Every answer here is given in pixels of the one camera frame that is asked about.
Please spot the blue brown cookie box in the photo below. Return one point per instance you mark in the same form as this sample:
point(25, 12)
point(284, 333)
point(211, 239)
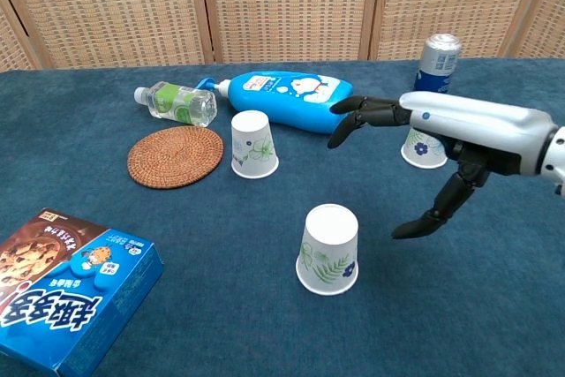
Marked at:
point(66, 297)

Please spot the blue felt table cloth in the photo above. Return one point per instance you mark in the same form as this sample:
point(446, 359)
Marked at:
point(220, 306)

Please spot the woven rattan folding screen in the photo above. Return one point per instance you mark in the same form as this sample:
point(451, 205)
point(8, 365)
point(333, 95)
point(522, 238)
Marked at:
point(287, 6)

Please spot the white cup green flower print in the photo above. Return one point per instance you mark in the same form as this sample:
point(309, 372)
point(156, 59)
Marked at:
point(253, 147)

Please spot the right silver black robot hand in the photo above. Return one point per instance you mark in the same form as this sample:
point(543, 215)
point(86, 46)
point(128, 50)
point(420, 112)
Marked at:
point(476, 130)

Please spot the white cup blue flower print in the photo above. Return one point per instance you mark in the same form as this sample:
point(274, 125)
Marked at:
point(421, 152)

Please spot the white cup fern leaf print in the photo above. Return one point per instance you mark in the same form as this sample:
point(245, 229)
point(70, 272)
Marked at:
point(327, 249)

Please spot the round woven rattan coaster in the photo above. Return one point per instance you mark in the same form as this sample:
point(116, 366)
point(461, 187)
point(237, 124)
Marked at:
point(175, 157)

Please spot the blue pump bottle cartoon label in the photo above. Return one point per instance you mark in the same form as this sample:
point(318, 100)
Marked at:
point(282, 99)

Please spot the clear bottle green label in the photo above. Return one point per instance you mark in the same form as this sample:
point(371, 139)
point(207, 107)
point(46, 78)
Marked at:
point(176, 103)

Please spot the blue silver drink can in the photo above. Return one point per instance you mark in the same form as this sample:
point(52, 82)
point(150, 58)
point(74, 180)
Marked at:
point(437, 63)

